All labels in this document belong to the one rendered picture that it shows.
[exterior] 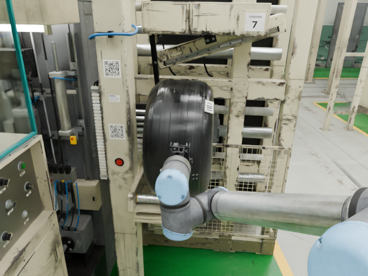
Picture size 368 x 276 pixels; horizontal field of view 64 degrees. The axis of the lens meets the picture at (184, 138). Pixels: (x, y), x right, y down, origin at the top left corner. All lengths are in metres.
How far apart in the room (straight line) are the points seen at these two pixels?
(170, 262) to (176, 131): 1.43
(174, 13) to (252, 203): 1.02
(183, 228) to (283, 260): 1.74
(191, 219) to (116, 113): 0.67
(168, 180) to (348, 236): 0.50
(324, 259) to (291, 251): 2.21
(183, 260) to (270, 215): 1.75
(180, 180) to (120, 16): 0.75
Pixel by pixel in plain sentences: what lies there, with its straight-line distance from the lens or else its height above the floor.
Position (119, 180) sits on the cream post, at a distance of 1.53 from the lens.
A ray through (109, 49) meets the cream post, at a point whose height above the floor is 1.59.
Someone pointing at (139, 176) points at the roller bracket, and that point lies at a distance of 1.56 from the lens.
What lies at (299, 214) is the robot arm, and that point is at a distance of 0.67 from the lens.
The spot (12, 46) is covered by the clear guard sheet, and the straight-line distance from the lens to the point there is 1.25.
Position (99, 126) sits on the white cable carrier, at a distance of 1.44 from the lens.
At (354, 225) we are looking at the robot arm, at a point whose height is 1.49.
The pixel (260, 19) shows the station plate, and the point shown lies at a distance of 1.52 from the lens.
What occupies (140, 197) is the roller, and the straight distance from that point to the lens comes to 1.46.
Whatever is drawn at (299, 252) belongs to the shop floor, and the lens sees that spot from 2.67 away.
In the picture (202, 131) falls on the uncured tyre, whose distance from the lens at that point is 1.17.
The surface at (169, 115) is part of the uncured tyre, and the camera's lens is 1.19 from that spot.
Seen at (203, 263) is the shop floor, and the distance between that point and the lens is 2.41.
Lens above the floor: 1.74
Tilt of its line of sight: 23 degrees down
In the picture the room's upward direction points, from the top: 1 degrees clockwise
